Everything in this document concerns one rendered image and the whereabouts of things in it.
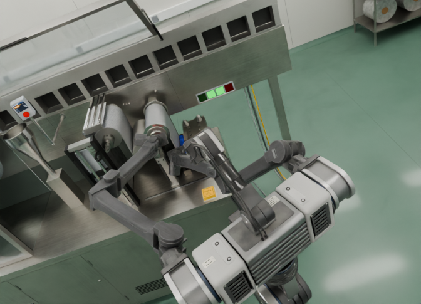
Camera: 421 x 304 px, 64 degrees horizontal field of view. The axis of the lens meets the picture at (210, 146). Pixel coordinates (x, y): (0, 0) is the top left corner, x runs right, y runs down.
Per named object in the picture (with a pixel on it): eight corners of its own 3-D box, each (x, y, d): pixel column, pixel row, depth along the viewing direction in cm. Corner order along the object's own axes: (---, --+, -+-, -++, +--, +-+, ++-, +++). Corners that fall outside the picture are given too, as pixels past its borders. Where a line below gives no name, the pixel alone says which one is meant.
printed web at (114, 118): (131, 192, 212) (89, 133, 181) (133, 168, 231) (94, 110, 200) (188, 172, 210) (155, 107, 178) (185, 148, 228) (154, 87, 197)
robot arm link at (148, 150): (114, 204, 129) (113, 180, 124) (101, 200, 130) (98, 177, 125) (160, 155, 166) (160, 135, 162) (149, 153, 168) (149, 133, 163)
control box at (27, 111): (23, 122, 169) (9, 106, 163) (23, 117, 174) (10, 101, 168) (36, 115, 170) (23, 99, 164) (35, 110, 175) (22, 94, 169)
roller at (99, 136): (103, 152, 190) (90, 133, 181) (107, 126, 210) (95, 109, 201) (126, 143, 189) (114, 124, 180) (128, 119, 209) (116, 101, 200)
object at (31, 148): (66, 213, 219) (6, 150, 183) (70, 197, 229) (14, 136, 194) (86, 205, 217) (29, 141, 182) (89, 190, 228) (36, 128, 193)
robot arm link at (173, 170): (190, 157, 178) (176, 157, 173) (188, 178, 180) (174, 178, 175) (180, 152, 188) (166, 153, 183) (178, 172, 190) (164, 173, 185)
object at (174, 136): (181, 160, 202) (170, 137, 191) (178, 137, 221) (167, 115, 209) (182, 159, 202) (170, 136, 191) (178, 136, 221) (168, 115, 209)
